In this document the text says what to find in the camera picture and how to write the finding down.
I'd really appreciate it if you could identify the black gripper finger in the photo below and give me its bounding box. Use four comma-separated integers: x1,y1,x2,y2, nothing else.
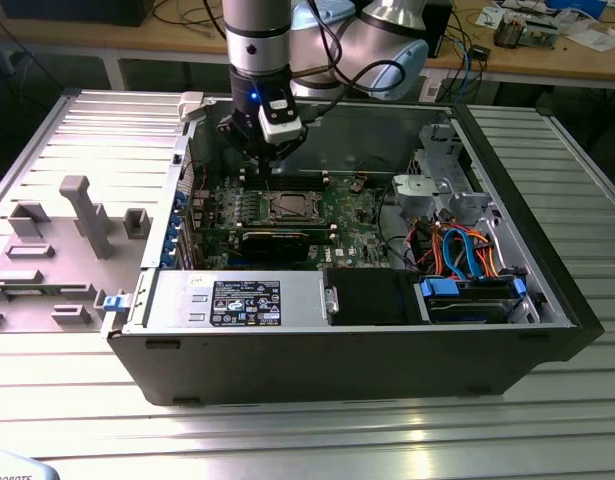
217,115,269,179
267,130,308,177

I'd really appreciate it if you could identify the RAM slot with white clips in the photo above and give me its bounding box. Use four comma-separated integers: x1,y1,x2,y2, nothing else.
239,170,331,178
239,178,332,186

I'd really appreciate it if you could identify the grey case latch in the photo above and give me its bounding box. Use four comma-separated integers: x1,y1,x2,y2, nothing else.
178,91,217,122

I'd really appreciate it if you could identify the black graphics card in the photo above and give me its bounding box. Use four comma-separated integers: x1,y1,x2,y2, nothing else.
201,224,338,265

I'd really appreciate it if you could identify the green motherboard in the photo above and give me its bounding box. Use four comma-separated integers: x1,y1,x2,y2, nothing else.
186,169,406,274

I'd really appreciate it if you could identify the wooden desk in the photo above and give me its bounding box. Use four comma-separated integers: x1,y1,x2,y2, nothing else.
0,0,615,92

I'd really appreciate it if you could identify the silver metal disk bay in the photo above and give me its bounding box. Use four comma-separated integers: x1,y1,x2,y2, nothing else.
390,122,503,226

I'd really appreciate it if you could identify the white label sheet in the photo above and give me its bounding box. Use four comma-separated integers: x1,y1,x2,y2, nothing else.
417,74,442,101

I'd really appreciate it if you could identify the silver power supply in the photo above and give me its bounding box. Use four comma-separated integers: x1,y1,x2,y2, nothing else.
124,269,336,335

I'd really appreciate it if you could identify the black monitor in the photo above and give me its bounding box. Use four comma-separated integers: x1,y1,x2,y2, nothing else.
0,0,149,27

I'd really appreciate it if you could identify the blue plastic latch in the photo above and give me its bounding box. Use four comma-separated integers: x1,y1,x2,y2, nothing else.
101,293,132,315

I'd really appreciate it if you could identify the black PC case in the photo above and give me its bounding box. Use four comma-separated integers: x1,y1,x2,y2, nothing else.
100,88,606,407

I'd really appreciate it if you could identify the grey parts rack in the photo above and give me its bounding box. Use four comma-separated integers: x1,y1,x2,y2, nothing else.
0,174,154,335

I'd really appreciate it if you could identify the hard disk in blue carrier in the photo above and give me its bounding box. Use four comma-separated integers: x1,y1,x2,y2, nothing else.
414,274,531,326

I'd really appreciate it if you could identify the white paper sheet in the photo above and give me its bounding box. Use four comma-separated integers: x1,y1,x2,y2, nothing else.
479,4,506,29
569,29,615,51

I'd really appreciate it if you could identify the metal heatsink cooler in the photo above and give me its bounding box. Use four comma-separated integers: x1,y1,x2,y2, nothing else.
492,13,527,50

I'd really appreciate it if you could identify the grey metal device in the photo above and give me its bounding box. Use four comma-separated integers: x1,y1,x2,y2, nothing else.
524,17,561,50

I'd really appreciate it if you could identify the blue box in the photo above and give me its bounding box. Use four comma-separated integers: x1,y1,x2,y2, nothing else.
545,0,609,16

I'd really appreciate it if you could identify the pale blue teach pendant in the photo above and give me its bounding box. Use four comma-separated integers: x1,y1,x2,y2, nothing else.
0,448,62,480

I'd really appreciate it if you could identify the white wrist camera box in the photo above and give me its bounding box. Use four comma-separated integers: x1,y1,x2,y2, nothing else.
259,97,306,147

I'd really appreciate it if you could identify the thick black cable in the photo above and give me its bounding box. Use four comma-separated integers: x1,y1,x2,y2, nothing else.
376,187,418,271

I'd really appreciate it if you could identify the orange wire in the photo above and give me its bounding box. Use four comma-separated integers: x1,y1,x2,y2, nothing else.
409,222,446,276
474,232,506,279

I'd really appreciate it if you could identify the blue wire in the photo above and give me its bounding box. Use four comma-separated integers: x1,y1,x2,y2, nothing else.
440,224,484,282

